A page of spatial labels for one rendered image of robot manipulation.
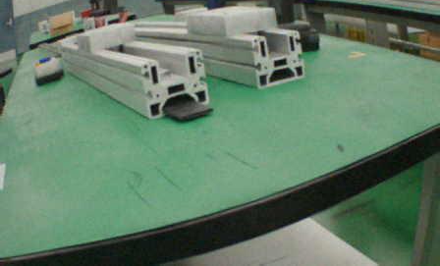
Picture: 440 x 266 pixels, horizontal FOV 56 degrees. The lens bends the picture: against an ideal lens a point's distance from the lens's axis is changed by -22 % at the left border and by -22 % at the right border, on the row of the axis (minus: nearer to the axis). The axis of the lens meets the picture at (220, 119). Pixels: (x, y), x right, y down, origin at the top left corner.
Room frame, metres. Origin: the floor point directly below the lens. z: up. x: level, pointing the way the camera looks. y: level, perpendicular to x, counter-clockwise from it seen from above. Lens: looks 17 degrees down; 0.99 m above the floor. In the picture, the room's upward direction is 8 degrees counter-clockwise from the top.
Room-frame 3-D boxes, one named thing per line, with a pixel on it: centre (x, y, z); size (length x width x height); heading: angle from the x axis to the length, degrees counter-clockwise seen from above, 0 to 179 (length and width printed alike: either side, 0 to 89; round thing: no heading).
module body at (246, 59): (1.19, 0.07, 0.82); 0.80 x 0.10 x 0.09; 27
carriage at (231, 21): (0.96, -0.05, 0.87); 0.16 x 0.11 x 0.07; 27
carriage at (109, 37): (1.10, 0.24, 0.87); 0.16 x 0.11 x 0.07; 27
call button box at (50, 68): (1.30, 0.47, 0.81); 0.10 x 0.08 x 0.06; 117
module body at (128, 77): (1.10, 0.24, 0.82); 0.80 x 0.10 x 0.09; 27
